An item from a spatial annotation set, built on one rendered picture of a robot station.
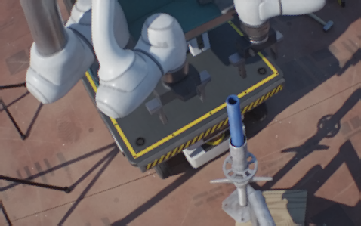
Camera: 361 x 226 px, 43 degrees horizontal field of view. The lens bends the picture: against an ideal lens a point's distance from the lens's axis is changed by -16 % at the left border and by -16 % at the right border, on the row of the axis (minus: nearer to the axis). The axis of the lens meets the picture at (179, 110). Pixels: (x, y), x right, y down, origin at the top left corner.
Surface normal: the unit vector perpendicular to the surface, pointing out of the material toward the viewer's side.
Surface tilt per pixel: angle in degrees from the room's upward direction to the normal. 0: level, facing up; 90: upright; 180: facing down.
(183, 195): 0
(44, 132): 0
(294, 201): 0
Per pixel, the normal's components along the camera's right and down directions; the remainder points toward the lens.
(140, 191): -0.16, -0.54
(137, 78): 0.60, 0.13
